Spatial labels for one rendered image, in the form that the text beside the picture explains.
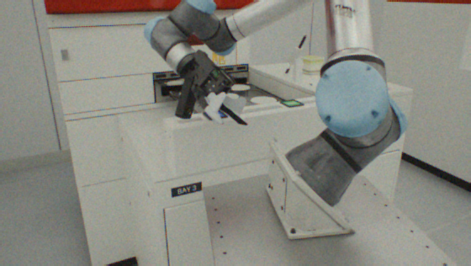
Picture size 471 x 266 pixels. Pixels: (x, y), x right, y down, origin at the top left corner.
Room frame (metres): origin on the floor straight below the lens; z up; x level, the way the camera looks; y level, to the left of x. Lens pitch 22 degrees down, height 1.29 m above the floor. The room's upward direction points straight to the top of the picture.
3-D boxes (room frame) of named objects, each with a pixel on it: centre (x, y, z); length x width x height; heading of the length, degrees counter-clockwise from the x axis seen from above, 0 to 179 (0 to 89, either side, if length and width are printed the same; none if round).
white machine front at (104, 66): (1.49, 0.30, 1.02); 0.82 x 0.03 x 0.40; 116
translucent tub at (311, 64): (1.51, -0.33, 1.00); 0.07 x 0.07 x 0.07; 26
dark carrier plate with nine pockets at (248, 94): (1.37, 0.03, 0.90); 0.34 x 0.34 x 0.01; 26
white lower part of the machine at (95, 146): (1.80, 0.45, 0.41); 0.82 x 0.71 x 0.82; 116
